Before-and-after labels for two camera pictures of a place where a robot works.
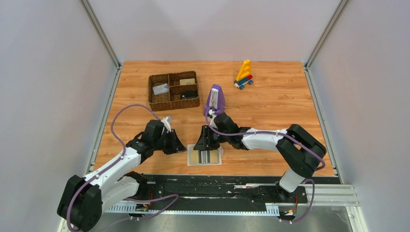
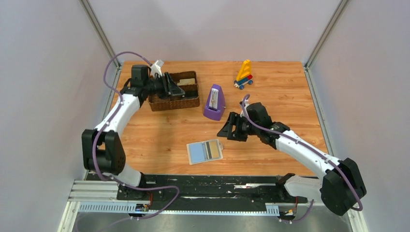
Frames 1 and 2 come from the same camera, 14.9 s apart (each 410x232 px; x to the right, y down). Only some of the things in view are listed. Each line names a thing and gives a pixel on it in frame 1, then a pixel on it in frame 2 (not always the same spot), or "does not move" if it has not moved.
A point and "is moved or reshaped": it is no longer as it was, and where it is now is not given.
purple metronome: [215, 100] does not move
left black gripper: [171, 141] → [165, 85]
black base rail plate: [218, 190] does not move
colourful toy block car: [244, 76] does not move
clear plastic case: [192, 156] is moved or reshaped
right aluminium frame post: [307, 66] does not move
